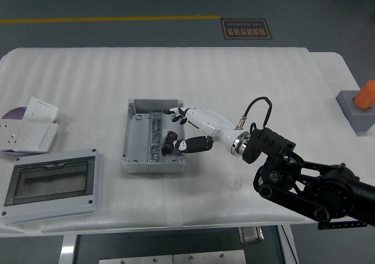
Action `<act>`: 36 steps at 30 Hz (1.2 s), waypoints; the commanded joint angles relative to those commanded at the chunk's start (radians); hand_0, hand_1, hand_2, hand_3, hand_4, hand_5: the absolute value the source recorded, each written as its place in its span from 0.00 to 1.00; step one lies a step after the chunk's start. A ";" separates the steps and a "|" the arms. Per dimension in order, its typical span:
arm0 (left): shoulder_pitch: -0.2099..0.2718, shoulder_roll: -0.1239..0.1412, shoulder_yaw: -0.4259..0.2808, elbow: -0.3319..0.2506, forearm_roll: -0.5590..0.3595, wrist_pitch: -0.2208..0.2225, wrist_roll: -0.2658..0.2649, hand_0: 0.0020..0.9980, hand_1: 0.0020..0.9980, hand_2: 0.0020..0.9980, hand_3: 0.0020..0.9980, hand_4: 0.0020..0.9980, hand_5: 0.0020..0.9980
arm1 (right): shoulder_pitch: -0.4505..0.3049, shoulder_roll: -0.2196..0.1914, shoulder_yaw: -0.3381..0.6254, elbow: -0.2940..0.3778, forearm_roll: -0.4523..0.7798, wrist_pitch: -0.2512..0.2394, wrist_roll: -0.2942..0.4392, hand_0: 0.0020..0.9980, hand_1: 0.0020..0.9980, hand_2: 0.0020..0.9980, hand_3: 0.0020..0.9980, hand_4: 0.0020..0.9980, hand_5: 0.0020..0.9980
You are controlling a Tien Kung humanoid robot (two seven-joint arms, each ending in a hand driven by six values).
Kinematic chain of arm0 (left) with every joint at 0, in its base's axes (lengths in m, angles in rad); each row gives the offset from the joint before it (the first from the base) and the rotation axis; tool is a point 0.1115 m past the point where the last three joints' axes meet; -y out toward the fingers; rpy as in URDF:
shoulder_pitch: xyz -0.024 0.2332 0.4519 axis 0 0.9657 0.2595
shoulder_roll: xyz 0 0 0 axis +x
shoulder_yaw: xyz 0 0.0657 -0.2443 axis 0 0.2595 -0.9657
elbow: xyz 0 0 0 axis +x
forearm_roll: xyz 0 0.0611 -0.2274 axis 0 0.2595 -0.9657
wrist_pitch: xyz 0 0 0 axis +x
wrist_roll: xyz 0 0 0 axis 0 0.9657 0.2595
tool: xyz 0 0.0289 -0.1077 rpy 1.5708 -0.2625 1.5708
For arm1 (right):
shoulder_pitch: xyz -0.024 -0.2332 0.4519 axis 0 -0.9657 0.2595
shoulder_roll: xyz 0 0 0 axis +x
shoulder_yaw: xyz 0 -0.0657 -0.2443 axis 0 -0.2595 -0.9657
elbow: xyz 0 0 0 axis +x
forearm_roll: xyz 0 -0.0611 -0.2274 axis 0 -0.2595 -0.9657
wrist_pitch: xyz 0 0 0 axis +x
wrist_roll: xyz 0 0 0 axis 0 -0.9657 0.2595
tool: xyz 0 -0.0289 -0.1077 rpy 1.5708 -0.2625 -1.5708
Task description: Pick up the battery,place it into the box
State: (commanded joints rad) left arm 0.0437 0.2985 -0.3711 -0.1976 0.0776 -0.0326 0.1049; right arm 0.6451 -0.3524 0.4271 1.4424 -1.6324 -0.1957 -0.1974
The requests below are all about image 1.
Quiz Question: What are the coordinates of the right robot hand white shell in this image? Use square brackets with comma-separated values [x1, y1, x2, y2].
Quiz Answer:
[169, 106, 243, 154]

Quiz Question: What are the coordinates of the black cylindrical battery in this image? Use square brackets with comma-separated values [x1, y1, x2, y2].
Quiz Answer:
[161, 131, 179, 156]

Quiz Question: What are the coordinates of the grey plastic junction box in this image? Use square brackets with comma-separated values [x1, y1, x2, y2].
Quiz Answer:
[121, 99, 188, 174]

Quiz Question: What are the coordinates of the white foam mat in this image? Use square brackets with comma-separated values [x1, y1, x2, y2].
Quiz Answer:
[0, 46, 364, 235]

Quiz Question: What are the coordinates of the black floor sign orange text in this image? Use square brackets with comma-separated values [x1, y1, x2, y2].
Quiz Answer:
[220, 18, 274, 40]

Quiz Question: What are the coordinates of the grey metal plate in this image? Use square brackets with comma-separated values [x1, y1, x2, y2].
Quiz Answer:
[172, 249, 247, 264]
[98, 255, 174, 264]

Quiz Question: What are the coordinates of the grey block base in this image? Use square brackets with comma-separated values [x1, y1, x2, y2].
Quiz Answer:
[336, 90, 375, 136]

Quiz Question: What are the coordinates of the white table leg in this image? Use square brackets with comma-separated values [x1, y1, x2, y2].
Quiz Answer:
[59, 233, 79, 264]
[277, 225, 300, 264]

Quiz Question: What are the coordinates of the orange cylinder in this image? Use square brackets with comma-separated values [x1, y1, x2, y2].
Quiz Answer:
[353, 80, 375, 110]

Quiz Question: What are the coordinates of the black table control panel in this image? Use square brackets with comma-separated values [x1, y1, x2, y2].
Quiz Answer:
[318, 220, 367, 231]

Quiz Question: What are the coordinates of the grey cover with clear window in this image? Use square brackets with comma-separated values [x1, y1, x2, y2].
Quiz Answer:
[1, 148, 104, 225]

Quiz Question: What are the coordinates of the purple disc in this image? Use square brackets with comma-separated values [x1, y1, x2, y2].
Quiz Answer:
[1, 107, 29, 121]

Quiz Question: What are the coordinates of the metal rail strip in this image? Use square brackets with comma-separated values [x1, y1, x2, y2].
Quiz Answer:
[146, 110, 163, 163]

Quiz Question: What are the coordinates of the metal bracket under table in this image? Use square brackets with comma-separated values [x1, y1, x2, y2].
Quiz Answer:
[238, 226, 265, 245]

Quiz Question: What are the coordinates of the white wall switch panel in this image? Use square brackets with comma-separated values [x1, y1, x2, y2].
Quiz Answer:
[1, 122, 60, 154]

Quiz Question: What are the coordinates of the white wall socket panel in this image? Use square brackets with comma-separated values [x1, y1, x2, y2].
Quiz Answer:
[0, 120, 25, 152]

